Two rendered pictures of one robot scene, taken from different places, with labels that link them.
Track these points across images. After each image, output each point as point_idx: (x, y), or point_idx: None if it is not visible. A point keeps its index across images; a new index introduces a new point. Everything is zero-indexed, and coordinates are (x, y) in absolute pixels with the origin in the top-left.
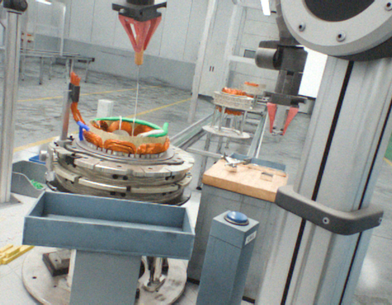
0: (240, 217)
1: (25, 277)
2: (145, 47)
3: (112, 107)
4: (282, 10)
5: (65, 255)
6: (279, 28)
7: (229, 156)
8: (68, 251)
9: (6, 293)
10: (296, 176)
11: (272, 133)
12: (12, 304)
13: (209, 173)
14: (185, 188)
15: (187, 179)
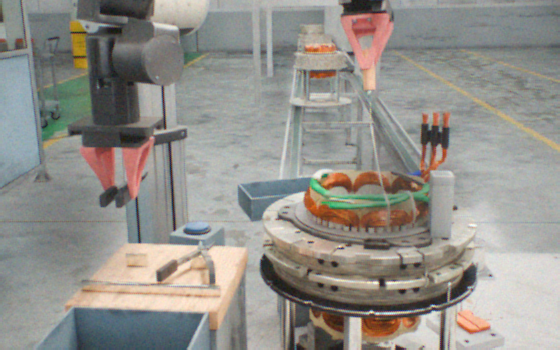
0: (194, 221)
1: (430, 343)
2: (360, 65)
3: (432, 185)
4: (206, 14)
5: (405, 342)
6: (152, 0)
7: (198, 327)
8: (410, 349)
9: (434, 343)
10: (175, 117)
11: (144, 174)
12: (415, 336)
13: (238, 249)
14: (272, 274)
15: (267, 236)
